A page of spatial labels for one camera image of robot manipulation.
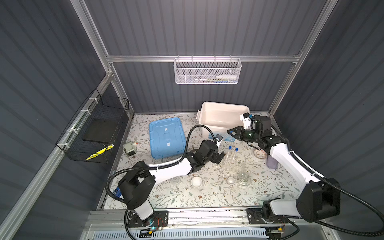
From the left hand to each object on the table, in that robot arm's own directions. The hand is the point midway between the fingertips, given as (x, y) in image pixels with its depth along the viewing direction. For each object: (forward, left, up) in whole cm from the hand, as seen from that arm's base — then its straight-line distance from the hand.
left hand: (217, 147), depth 83 cm
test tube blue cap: (-1, -7, +1) cm, 7 cm away
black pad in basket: (+4, +59, +13) cm, 61 cm away
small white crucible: (-14, -8, -14) cm, 22 cm away
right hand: (+4, -7, +8) cm, 11 cm away
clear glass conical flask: (-16, -14, -9) cm, 23 cm away
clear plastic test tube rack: (-2, -12, -14) cm, 19 cm away
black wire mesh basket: (+18, +64, +18) cm, 68 cm away
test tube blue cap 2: (-3, -10, +1) cm, 11 cm away
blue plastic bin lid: (+19, +31, -15) cm, 39 cm away
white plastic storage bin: (+32, -9, -10) cm, 34 cm away
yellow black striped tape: (-5, +57, +9) cm, 58 cm away
